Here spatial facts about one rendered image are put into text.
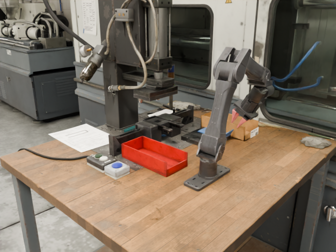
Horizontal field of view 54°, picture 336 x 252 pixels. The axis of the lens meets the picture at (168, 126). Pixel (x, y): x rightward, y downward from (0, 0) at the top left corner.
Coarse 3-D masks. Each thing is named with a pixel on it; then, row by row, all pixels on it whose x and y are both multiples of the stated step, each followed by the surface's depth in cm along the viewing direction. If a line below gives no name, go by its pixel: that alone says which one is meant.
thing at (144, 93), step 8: (128, 72) 156; (136, 72) 158; (160, 72) 142; (136, 80) 149; (152, 80) 142; (160, 80) 139; (168, 80) 141; (144, 88) 143; (152, 88) 141; (160, 88) 143; (168, 88) 144; (176, 88) 148; (136, 96) 142; (144, 96) 138; (152, 96) 137; (160, 96) 141
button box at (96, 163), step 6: (18, 150) 145; (30, 150) 138; (42, 156) 133; (48, 156) 132; (84, 156) 132; (90, 156) 127; (108, 156) 127; (90, 162) 125; (96, 162) 123; (102, 162) 122; (108, 162) 122; (96, 168) 124; (102, 168) 121
